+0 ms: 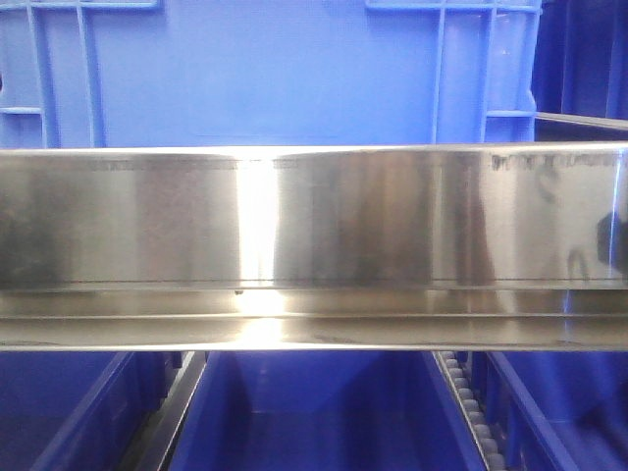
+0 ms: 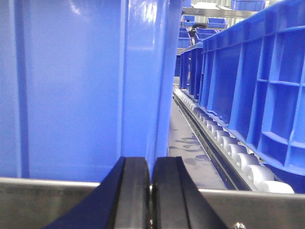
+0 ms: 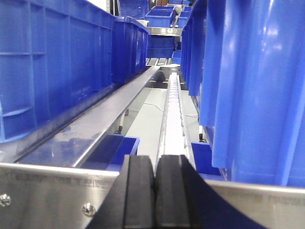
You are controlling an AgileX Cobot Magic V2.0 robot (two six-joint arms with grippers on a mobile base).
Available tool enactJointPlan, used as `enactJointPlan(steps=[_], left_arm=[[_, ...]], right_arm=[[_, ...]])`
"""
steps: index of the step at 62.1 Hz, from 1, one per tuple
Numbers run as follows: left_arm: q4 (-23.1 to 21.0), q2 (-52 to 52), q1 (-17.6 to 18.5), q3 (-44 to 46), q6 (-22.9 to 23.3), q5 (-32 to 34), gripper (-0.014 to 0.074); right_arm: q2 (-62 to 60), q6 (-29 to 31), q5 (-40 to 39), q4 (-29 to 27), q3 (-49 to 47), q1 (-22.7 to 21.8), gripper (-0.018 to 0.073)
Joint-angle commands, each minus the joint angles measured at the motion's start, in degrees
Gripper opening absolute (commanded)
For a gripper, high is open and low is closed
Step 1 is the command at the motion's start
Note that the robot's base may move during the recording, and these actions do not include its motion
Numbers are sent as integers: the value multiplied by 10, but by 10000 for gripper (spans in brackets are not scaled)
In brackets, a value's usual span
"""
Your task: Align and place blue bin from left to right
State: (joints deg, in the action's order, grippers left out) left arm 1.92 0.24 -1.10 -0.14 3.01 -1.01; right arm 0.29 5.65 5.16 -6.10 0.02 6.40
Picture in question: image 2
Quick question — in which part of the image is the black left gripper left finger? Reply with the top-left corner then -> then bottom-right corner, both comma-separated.
47,157 -> 150,229

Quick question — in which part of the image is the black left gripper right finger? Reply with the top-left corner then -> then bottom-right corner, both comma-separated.
152,157 -> 228,229

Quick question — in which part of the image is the large blue plastic bin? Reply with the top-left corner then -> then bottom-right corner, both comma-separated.
0,0 -> 183,182

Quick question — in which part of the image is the white roller conveyor track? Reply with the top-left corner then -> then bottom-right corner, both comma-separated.
173,89 -> 294,194

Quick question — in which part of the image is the blue bin behind ribbed bin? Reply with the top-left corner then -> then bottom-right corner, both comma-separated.
178,42 -> 203,100

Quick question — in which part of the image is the blue ribbed bin at right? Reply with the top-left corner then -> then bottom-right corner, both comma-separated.
198,0 -> 305,193

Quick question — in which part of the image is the small blue background bin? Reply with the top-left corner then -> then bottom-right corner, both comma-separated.
207,18 -> 227,29
177,31 -> 191,48
181,15 -> 195,27
194,28 -> 218,43

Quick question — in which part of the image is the stainless steel shelf rail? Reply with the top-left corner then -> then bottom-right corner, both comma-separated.
0,177 -> 305,229

